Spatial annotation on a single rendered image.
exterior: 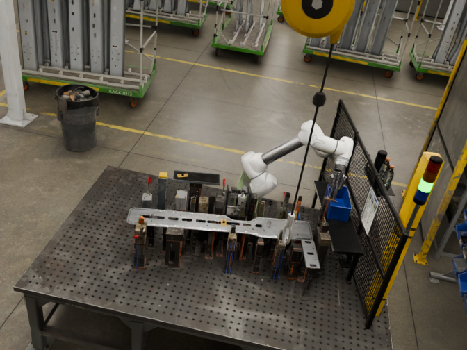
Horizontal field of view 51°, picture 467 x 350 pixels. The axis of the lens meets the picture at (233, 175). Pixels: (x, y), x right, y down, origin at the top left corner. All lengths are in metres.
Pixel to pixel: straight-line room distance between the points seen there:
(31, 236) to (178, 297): 2.06
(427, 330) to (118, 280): 2.76
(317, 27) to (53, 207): 4.64
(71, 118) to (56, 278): 2.81
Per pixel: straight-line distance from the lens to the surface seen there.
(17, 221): 5.32
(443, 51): 10.76
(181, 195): 3.70
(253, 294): 3.59
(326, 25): 1.04
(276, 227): 3.71
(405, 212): 3.17
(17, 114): 7.02
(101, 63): 7.69
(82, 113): 6.01
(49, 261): 3.80
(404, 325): 4.79
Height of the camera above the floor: 3.30
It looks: 33 degrees down
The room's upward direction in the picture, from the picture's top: 8 degrees clockwise
